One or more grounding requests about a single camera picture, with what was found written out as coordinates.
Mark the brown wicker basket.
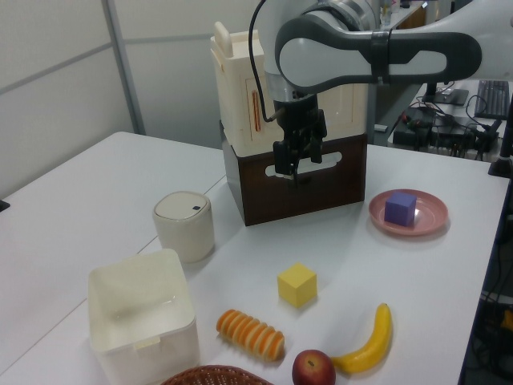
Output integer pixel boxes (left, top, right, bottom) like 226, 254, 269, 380
160, 364, 276, 385

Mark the yellow cube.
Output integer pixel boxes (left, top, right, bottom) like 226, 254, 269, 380
277, 262, 318, 309

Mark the cream cylindrical lidded bin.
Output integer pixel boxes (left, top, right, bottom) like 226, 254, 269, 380
151, 191, 216, 264

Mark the dark brown wooden box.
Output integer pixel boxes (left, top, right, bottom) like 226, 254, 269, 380
222, 132, 368, 227

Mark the black clamp pole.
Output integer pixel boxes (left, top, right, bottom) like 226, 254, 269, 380
487, 115, 513, 178

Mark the cream plastic case with handle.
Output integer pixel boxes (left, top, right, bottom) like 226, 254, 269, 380
209, 21, 368, 156

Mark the yellow toy banana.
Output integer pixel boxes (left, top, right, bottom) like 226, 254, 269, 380
330, 302, 393, 375

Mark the pink plate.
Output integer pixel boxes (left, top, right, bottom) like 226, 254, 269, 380
368, 188, 449, 237

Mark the grey metal partition post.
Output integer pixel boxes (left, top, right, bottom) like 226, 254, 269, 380
102, 0, 146, 136

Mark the purple cube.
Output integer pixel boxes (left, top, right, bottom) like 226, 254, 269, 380
383, 191, 417, 229

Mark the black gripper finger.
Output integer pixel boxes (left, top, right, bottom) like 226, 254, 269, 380
273, 138, 300, 178
308, 133, 324, 165

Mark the white square plastic container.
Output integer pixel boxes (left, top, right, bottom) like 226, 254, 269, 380
87, 248, 200, 385

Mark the red toy apple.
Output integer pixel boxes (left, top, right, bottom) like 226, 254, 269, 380
291, 349, 337, 385

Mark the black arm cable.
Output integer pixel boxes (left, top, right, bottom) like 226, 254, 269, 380
248, 0, 286, 123

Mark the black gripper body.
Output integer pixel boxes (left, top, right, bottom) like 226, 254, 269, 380
273, 92, 328, 143

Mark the orange striped toy bread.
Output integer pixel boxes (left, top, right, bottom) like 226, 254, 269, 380
216, 308, 286, 362

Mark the black monitor stand base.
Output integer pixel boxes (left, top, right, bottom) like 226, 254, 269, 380
421, 81, 471, 107

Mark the black keyboard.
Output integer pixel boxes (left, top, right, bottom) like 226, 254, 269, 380
473, 79, 511, 120

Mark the black electronics with cables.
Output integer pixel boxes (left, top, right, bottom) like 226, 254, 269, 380
391, 104, 503, 160

